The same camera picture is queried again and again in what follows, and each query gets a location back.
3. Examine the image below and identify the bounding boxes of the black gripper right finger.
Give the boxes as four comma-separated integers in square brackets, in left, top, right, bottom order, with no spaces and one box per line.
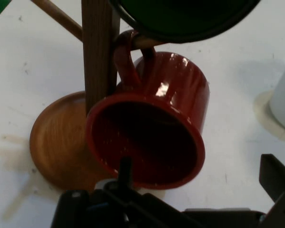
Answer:
[258,153,285,228]

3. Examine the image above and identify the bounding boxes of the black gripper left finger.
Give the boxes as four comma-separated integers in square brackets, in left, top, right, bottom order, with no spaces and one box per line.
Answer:
[50,156,143,228]

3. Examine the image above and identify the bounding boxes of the red enamel mug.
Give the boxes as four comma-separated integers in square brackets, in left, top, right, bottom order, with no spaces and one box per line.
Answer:
[85,29,211,191]

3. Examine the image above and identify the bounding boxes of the green enamel mug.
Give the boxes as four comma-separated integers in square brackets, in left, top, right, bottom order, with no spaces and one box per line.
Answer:
[108,0,262,45]

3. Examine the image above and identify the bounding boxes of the wooden mug tree stand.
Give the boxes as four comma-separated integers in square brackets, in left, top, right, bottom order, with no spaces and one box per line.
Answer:
[29,0,163,191]

